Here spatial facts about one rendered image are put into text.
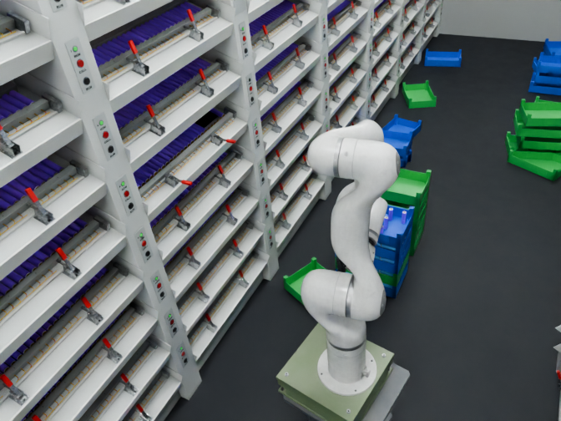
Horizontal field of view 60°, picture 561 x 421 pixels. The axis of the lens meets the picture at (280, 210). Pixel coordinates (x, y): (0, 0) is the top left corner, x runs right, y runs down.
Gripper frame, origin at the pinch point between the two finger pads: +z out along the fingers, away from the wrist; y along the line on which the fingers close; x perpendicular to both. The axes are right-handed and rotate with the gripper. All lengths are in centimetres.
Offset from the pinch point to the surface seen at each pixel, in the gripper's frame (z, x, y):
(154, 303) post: 23, -43, 41
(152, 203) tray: 0, -27, 60
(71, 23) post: -10, 12, 101
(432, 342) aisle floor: -13, -30, -71
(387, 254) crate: -40, -35, -40
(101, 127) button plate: -1, -3, 84
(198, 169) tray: -20, -30, 52
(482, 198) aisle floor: -115, -46, -104
